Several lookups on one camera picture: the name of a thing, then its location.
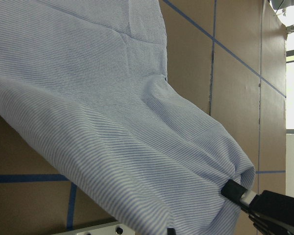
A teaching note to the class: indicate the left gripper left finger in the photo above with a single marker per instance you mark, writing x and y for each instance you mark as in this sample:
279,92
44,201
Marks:
171,231

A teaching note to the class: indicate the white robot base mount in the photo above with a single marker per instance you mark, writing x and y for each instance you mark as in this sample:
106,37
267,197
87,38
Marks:
113,228

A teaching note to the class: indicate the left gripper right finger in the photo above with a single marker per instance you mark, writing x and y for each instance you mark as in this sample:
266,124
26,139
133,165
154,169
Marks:
271,213

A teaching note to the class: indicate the light blue striped shirt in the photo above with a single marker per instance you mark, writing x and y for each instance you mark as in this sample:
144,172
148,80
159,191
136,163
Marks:
84,82

